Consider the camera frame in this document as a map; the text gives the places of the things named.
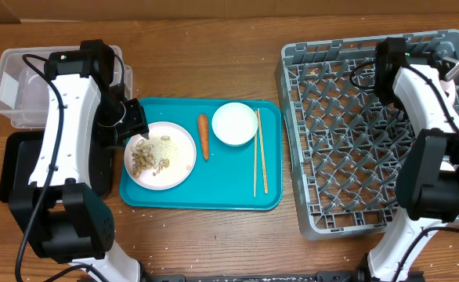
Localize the white bowl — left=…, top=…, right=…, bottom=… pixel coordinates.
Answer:
left=211, top=102, right=258, bottom=146

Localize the wooden chopstick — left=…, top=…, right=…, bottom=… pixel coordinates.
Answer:
left=253, top=110, right=258, bottom=198
left=256, top=109, right=269, bottom=194

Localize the pink bowl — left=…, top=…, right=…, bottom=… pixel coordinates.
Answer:
left=440, top=80, right=457, bottom=105

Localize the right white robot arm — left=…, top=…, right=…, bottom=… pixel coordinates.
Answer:
left=357, top=38, right=459, bottom=281

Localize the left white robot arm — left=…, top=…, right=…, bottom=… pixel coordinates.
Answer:
left=9, top=39, right=150, bottom=281

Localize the grey dishwasher rack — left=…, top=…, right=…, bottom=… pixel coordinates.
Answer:
left=274, top=29, right=459, bottom=241

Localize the pile of peanut shells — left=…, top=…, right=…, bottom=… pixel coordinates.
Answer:
left=131, top=138, right=170, bottom=179

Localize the pile of white rice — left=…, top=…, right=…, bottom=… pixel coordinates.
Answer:
left=147, top=135, right=179, bottom=164

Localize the pink plate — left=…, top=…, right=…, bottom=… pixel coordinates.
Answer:
left=124, top=121, right=197, bottom=190

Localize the orange carrot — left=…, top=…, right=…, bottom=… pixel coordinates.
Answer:
left=197, top=114, right=209, bottom=161

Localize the teal plastic tray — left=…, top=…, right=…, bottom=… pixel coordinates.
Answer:
left=120, top=100, right=283, bottom=211

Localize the clear plastic storage bin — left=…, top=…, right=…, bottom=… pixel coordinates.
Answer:
left=0, top=45, right=133, bottom=129

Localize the black plastic bin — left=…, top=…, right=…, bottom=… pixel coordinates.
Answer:
left=0, top=131, right=113, bottom=203

